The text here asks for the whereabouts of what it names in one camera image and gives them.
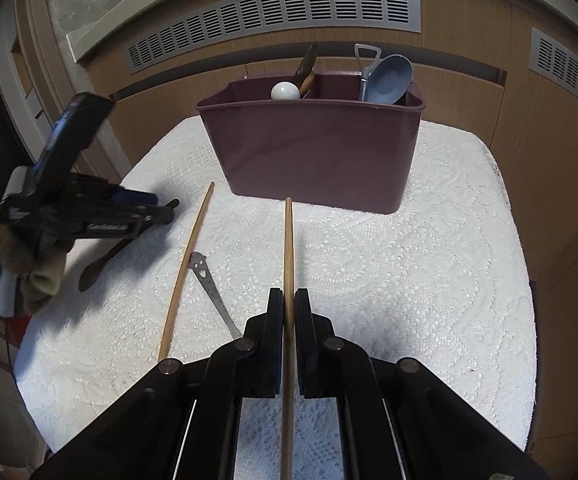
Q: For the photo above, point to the wooden chopstick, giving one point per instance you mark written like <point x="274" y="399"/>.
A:
<point x="288" y="250"/>
<point x="189" y="265"/>

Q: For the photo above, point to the purple plastic utensil container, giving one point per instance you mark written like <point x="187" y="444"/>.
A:
<point x="319" y="150"/>

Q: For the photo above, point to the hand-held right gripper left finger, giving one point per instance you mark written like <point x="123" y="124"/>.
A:
<point x="275" y="330"/>

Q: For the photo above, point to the white ball-top utensil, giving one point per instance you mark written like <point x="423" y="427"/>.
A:
<point x="285" y="91"/>

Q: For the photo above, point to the beige stone countertop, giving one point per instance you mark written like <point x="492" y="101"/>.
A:
<point x="94" y="0"/>

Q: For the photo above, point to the wooden cabinet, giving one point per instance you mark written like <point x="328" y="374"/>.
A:
<point x="469" y="85"/>

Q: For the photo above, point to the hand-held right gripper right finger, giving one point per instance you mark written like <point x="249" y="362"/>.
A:
<point x="303" y="340"/>

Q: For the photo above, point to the short grey vent grille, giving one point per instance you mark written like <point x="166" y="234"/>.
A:
<point x="569" y="65"/>

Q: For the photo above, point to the brown wooden spoon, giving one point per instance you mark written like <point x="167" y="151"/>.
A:
<point x="305" y="67"/>

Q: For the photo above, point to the white lace tablecloth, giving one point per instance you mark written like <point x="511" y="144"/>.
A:
<point x="394" y="285"/>

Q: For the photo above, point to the person's left hand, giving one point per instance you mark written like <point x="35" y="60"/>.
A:
<point x="39" y="275"/>

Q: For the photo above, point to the long grey vent grille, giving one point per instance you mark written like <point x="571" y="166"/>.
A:
<point x="269" y="7"/>

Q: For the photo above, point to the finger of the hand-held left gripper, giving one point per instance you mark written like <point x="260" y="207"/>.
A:
<point x="129" y="197"/>
<point x="156" y="215"/>

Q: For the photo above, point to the metal spade-shaped spoon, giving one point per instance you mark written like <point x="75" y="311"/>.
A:
<point x="364" y="85"/>

